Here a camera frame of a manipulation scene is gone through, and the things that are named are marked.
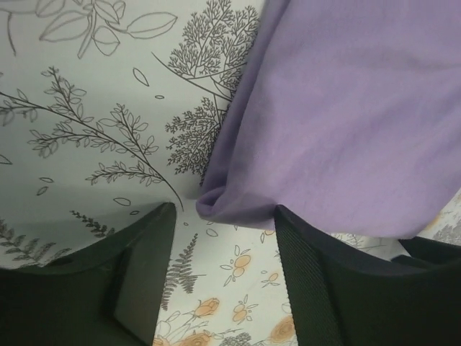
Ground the floral tablecloth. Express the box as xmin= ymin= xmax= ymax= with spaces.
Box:
xmin=1 ymin=1 xmax=460 ymax=345

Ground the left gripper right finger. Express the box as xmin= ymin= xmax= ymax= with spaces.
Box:
xmin=274 ymin=205 xmax=460 ymax=346

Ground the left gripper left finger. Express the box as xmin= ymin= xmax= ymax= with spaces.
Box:
xmin=1 ymin=203 xmax=176 ymax=345

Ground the purple t shirt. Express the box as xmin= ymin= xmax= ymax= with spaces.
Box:
xmin=196 ymin=1 xmax=460 ymax=238

